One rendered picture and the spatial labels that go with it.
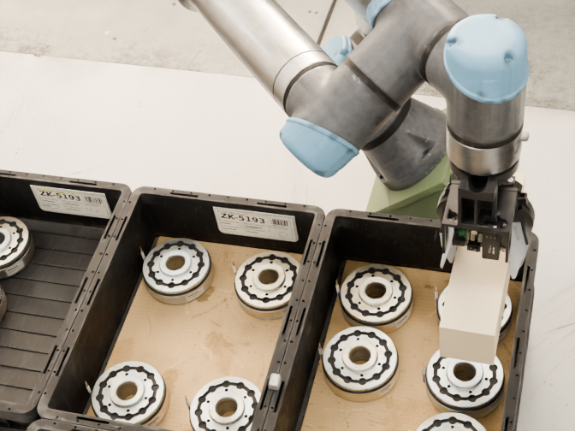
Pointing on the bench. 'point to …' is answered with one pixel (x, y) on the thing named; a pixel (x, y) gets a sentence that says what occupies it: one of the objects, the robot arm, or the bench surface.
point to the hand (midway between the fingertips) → (483, 254)
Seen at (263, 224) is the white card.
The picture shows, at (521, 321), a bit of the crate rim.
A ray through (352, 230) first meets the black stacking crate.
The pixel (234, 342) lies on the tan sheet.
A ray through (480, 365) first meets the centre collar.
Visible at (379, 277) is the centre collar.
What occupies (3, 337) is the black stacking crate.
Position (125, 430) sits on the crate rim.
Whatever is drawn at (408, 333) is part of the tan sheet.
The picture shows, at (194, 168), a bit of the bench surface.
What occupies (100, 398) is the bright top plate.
